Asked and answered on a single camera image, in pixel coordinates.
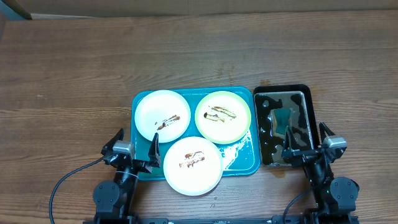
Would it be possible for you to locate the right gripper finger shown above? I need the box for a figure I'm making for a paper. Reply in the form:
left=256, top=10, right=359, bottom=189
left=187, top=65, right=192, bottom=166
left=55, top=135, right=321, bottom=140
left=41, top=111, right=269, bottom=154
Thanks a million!
left=284, top=126, right=298, bottom=152
left=319, top=122, right=335, bottom=144

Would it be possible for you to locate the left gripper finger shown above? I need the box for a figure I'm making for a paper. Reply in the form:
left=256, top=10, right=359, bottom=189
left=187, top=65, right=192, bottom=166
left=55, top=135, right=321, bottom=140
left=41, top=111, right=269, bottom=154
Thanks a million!
left=148, top=133, right=162, bottom=168
left=101, top=128, right=124, bottom=155

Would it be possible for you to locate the yellow green sponge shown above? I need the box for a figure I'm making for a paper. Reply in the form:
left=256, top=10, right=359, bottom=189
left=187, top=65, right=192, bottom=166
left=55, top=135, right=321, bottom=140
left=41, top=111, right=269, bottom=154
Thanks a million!
left=272, top=108, right=292, bottom=139

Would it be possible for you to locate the white plate front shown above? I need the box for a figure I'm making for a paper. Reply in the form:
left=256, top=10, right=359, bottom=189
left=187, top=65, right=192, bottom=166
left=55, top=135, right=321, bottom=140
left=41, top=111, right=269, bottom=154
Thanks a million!
left=163, top=136, right=224, bottom=196

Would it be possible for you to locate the white plate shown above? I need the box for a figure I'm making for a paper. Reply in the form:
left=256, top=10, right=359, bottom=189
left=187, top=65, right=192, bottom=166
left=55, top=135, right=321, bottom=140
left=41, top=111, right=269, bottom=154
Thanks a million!
left=134, top=90, right=191, bottom=143
left=163, top=136, right=224, bottom=196

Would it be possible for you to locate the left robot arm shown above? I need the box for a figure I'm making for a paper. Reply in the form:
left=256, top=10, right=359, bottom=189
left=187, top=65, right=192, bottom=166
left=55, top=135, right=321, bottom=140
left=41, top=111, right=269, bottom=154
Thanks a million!
left=93, top=129, right=161, bottom=223

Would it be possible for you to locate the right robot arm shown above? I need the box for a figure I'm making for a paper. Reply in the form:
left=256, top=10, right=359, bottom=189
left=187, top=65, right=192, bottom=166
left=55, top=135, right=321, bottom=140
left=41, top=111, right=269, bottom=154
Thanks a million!
left=281, top=123, right=359, bottom=223

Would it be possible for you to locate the black water tray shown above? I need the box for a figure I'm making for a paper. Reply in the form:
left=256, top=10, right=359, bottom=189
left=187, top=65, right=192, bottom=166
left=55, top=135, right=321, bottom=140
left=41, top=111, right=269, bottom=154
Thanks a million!
left=253, top=84, right=320, bottom=166

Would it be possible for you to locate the teal plastic tray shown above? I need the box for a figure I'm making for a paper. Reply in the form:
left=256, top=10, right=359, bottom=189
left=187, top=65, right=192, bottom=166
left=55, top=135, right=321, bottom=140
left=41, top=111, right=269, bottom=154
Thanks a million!
left=131, top=86, right=261, bottom=177

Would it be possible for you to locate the green rimmed plate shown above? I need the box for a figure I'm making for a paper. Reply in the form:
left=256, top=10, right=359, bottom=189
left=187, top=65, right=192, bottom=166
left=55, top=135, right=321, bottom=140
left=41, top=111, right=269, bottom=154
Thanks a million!
left=195, top=91, right=251, bottom=144

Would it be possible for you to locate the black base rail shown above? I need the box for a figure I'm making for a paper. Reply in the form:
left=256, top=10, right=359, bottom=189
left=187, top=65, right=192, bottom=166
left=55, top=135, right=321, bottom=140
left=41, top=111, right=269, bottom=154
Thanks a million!
left=83, top=214, right=360, bottom=224

